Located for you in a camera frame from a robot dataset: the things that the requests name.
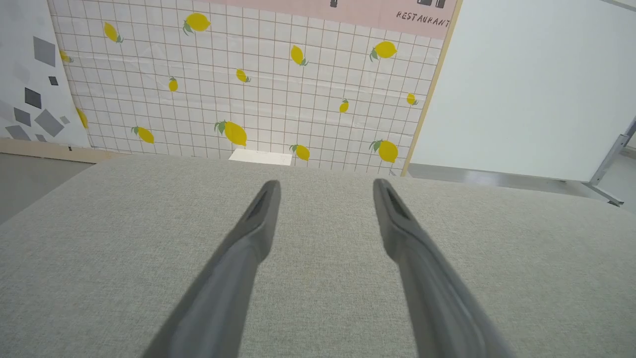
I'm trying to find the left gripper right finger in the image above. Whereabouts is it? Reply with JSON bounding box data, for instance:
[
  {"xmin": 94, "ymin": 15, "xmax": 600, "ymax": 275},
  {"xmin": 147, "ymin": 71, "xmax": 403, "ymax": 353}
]
[{"xmin": 373, "ymin": 178, "xmax": 515, "ymax": 358}]

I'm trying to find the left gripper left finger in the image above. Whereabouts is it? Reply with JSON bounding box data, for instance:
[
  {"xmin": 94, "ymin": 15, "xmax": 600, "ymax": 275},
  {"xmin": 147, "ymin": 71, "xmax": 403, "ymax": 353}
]
[{"xmin": 142, "ymin": 179, "xmax": 282, "ymax": 358}]

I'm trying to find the grey fabric sofa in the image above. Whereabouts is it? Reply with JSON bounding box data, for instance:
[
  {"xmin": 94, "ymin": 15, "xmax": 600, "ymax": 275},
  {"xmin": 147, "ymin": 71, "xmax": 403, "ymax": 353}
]
[{"xmin": 0, "ymin": 153, "xmax": 636, "ymax": 358}]

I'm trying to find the white box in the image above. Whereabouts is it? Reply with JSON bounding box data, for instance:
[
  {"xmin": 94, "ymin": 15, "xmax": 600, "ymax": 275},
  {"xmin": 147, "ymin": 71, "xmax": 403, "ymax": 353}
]
[{"xmin": 228, "ymin": 148, "xmax": 293, "ymax": 167}]

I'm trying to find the lemon print grid panel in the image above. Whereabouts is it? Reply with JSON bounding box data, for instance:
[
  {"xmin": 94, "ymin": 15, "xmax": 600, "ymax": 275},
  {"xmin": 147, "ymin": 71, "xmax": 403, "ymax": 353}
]
[{"xmin": 47, "ymin": 0, "xmax": 464, "ymax": 178}]

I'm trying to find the grey metal stand leg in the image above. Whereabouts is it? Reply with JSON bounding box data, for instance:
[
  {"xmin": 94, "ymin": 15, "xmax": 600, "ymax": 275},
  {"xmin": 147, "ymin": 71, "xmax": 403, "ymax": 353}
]
[{"xmin": 585, "ymin": 116, "xmax": 636, "ymax": 207}]

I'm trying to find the plain white board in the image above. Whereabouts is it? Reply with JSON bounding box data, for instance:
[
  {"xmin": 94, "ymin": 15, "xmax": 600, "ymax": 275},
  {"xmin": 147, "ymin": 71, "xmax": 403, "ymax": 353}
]
[{"xmin": 406, "ymin": 0, "xmax": 636, "ymax": 183}]

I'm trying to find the grey geometric print panel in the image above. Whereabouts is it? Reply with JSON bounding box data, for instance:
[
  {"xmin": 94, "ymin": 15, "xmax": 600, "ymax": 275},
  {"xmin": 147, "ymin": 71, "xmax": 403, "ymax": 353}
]
[{"xmin": 0, "ymin": 0, "xmax": 93, "ymax": 149}]

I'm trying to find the pink restaurant poster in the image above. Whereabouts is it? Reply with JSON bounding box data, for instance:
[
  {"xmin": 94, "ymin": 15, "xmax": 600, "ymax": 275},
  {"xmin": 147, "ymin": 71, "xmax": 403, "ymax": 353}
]
[{"xmin": 206, "ymin": 0, "xmax": 458, "ymax": 41}]

